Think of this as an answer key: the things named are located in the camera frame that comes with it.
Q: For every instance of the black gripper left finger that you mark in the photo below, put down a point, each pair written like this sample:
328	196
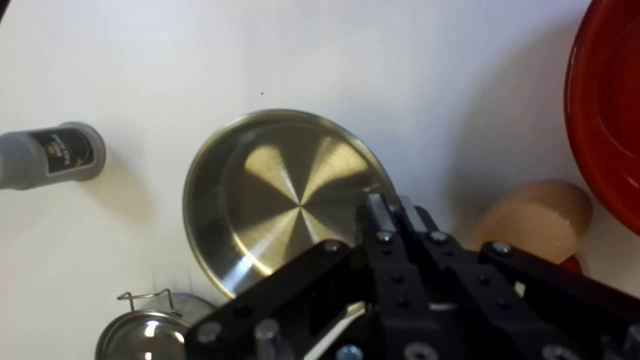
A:
381	266

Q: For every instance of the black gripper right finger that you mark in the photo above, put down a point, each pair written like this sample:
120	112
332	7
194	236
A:
467	301

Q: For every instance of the small steel frying pan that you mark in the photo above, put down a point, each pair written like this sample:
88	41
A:
267	192

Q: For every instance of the steel pot with lid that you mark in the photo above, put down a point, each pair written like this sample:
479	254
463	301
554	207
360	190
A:
142	333

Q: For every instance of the small grey cup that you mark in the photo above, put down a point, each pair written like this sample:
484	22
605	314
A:
46	156

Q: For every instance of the red plastic bowl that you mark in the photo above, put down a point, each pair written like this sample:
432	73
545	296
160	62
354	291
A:
610	112

